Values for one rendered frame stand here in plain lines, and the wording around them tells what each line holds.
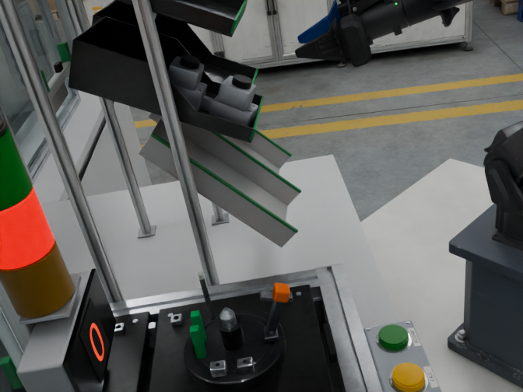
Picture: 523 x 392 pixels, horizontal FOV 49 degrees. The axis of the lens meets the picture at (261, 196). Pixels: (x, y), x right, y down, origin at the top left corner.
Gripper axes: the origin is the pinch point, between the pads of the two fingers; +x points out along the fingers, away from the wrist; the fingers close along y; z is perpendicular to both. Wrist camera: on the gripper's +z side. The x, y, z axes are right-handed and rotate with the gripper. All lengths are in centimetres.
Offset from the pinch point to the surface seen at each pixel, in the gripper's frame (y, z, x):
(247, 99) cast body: 4.0, -3.7, 12.6
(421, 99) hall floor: -286, -139, -15
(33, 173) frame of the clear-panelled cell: -51, -21, 95
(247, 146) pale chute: -20.8, -21.1, 23.8
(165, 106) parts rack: 9.2, 1.1, 22.5
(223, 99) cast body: 3.5, -2.5, 16.0
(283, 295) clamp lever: 27.2, -22.3, 12.3
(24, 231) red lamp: 50, 8, 19
